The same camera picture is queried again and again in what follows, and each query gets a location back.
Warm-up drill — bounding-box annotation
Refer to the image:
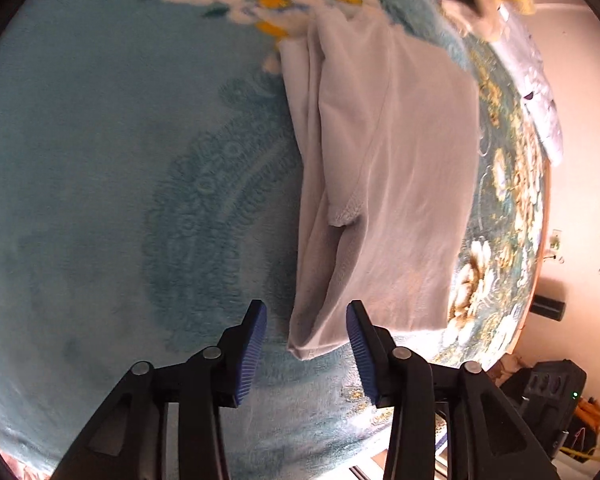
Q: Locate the black device on floor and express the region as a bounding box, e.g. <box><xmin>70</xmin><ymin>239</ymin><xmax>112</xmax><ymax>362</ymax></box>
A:
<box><xmin>529</xmin><ymin>294</ymin><xmax>567</xmax><ymax>322</ymax></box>

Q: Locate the grey floral duvet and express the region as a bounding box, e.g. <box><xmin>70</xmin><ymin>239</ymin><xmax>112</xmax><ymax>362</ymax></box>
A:
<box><xmin>404</xmin><ymin>0</ymin><xmax>566</xmax><ymax>168</ymax></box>

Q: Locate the teal floral bed blanket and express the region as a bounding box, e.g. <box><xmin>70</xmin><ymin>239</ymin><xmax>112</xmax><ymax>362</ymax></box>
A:
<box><xmin>0</xmin><ymin>0</ymin><xmax>545</xmax><ymax>479</ymax></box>

